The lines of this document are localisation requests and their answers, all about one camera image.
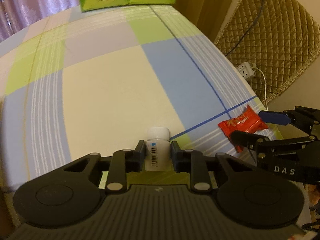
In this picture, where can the purple curtain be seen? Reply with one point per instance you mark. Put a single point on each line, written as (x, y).
(18, 14)

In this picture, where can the white power strip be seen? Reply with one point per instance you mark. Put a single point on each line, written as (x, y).
(247, 70)

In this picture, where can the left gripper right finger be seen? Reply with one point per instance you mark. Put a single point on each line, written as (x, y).
(191, 162)

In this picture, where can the red candy wrapper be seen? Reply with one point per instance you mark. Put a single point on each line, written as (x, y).
(248, 121)

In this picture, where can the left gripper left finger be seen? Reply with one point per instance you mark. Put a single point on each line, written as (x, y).
(123, 162)

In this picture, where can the quilted olive cushion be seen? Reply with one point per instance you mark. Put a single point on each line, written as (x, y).
(280, 36)

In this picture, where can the operator hand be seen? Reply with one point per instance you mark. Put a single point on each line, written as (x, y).
(313, 193)

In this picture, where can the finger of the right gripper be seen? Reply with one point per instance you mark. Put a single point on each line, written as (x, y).
(277, 118)
(251, 141)

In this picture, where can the white pill bottle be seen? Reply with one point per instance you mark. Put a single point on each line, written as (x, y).
(158, 149)

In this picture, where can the checkered tablecloth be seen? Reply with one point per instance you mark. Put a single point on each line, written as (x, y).
(76, 83)

